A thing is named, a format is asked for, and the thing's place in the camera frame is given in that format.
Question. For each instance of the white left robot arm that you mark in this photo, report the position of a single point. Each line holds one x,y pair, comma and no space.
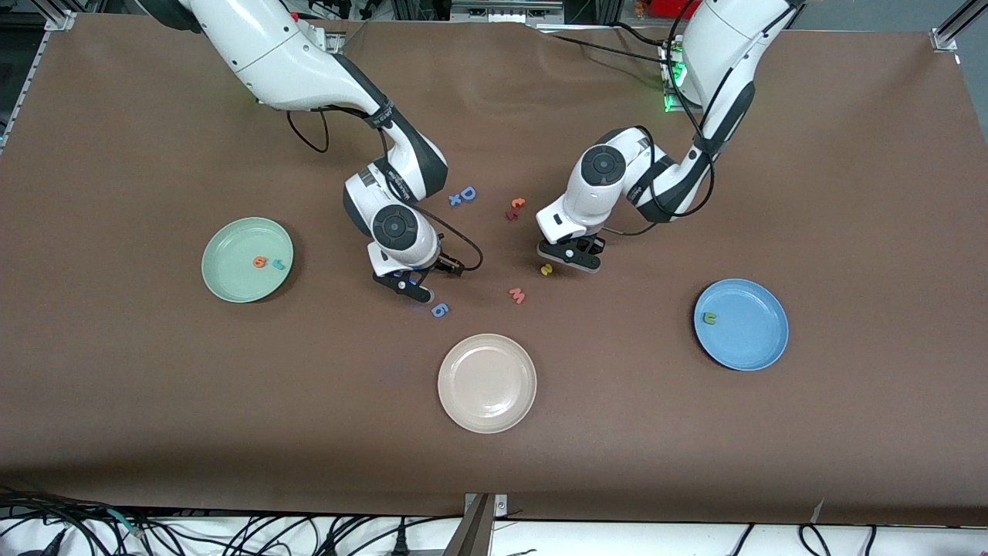
718,46

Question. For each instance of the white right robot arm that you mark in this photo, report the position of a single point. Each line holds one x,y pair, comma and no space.
270,54

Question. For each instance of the blue foam number 6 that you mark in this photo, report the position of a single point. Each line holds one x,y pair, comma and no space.
439,310

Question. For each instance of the pink foam letter w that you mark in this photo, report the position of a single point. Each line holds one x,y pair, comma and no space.
517,295

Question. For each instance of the blue foam letter D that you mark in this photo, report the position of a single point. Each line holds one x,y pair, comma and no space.
467,193

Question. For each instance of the beige plate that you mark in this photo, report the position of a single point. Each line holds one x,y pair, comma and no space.
487,384

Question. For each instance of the blue plate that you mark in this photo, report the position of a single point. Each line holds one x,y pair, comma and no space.
745,332

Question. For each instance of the pale green plate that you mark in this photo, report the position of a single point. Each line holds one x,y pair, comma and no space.
239,278

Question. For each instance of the grey electronics unit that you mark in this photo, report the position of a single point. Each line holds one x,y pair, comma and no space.
505,11

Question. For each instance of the red box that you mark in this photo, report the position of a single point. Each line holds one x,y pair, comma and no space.
675,8

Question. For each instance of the small white tape tag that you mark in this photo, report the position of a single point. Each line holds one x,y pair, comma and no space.
818,512

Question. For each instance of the aluminium corner profile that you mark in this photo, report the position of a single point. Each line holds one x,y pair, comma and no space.
60,19
948,37

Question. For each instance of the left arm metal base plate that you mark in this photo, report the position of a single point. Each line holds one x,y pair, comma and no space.
679,110

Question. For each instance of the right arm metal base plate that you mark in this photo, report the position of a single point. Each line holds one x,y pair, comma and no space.
337,42

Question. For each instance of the grey metal table bracket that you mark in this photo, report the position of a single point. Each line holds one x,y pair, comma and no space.
477,529

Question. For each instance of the aluminium table edge rail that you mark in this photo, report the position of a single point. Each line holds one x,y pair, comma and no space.
23,81

